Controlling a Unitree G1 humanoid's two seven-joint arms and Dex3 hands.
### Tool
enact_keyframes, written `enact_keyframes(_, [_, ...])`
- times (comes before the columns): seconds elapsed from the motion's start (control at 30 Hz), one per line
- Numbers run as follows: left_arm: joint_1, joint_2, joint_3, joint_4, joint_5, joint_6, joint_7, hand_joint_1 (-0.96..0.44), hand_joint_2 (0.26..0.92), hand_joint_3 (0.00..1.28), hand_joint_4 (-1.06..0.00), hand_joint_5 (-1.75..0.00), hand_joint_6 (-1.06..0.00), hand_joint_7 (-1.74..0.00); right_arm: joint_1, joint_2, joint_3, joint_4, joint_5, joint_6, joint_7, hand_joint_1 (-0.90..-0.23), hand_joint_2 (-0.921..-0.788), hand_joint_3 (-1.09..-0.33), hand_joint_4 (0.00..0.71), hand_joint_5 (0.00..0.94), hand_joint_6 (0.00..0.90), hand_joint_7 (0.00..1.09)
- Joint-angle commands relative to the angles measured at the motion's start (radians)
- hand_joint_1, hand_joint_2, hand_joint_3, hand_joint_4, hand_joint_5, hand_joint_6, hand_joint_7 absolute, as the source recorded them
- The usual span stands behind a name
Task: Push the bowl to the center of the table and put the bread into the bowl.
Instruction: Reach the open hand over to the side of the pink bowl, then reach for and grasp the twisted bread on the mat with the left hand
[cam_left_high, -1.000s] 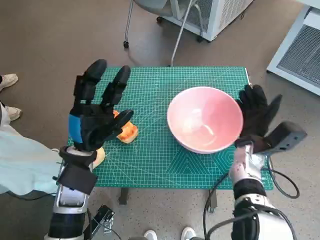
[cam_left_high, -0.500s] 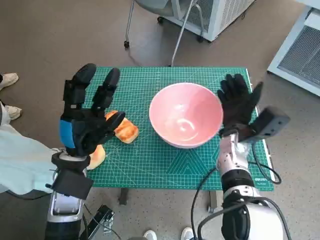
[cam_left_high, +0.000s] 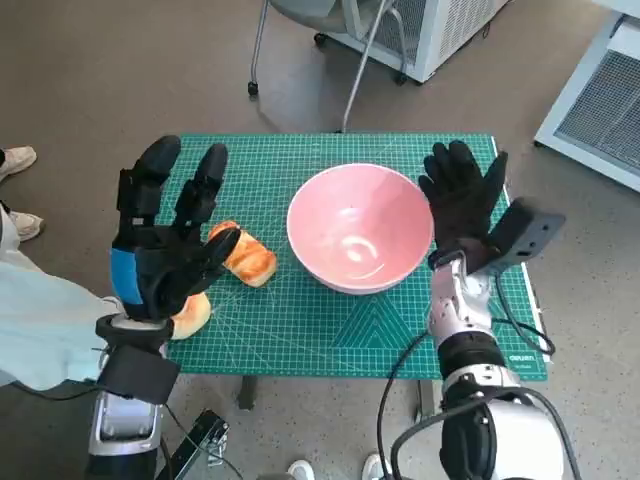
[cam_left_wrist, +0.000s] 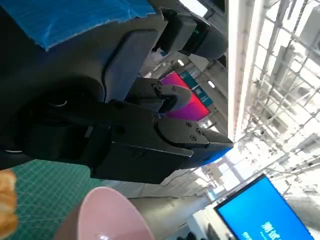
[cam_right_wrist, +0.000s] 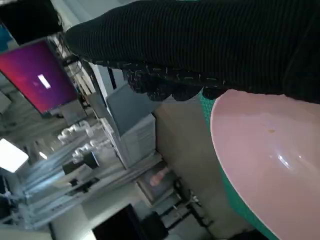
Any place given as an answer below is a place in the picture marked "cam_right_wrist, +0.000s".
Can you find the monitor with purple screen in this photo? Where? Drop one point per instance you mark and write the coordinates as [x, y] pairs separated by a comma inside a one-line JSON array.
[[32, 75]]

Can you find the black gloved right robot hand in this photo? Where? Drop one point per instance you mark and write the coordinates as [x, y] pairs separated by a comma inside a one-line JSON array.
[[200, 37]]

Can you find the white ceiling light panel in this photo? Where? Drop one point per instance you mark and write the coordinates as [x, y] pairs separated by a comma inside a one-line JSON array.
[[12, 155]]

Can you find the dark switched-off monitor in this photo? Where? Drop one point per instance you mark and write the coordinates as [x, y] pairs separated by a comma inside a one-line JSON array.
[[30, 20]]

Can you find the large white vented cabinet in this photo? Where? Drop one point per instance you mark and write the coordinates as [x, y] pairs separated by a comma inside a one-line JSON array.
[[135, 125]]

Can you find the black monitor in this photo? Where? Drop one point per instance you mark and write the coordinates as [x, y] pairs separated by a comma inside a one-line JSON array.
[[117, 225]]

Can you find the pink bowl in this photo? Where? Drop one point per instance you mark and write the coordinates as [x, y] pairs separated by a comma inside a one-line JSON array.
[[262, 150]]

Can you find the green cutting mat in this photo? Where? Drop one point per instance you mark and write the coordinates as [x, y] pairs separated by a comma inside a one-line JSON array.
[[242, 215]]

